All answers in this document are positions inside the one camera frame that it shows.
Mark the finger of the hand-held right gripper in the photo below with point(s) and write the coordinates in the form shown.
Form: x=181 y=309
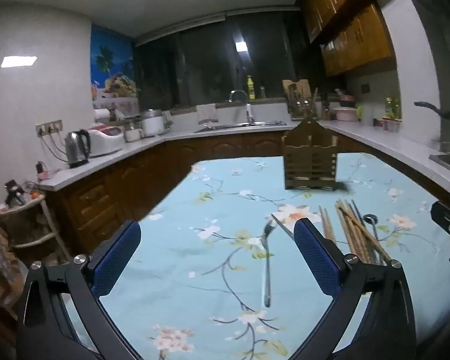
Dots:
x=448 y=215

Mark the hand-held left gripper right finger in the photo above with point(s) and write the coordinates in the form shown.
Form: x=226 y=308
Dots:
x=317 y=258

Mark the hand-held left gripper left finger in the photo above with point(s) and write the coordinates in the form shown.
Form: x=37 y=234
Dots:
x=116 y=258

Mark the pile of wooden chopsticks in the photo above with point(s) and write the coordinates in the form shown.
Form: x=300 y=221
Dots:
x=354 y=232

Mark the wooden slatted utensil holder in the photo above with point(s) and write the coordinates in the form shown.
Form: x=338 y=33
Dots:
x=310 y=157

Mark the steel gas stove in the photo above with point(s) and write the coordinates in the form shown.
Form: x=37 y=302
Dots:
x=448 y=159

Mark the round-head metal spoon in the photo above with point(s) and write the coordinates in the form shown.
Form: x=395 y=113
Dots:
x=371 y=219

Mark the white corner shelf rack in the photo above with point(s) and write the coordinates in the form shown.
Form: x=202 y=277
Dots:
x=33 y=225

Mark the small pink container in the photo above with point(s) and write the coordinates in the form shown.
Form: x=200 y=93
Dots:
x=393 y=125

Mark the patterned bag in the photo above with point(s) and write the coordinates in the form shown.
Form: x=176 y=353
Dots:
x=0 y=255

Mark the steel electric kettle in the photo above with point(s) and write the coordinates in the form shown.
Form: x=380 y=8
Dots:
x=77 y=148

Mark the yellow green bottle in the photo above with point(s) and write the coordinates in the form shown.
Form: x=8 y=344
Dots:
x=389 y=108
x=397 y=109

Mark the white rice cooker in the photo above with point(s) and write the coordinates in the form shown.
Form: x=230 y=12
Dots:
x=105 y=140

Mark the glass jar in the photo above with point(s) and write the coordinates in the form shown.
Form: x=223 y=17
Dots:
x=133 y=133

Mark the paper towel roll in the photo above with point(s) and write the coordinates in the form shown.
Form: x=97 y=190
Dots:
x=102 y=115

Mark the steel kitchen sink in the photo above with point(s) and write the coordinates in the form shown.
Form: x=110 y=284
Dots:
x=243 y=125

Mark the dark bottle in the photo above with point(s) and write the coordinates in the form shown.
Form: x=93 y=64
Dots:
x=324 y=107

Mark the knife rack with knives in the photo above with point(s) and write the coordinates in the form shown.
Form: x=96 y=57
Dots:
x=303 y=107

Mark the chrome kitchen faucet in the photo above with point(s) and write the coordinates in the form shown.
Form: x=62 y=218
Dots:
x=243 y=105

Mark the wooden cutting board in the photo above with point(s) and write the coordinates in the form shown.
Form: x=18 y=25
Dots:
x=296 y=88

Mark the yellow oil bottle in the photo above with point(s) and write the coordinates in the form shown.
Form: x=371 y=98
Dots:
x=251 y=88

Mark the dark kitchen window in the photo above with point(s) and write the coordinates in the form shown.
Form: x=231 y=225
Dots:
x=210 y=63

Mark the wooden upper cabinets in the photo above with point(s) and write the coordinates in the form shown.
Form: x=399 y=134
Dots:
x=345 y=22

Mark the wall power outlet strip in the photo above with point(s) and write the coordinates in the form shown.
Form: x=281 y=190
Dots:
x=49 y=126

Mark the tropical wall poster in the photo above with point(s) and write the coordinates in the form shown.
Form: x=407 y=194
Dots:
x=112 y=67

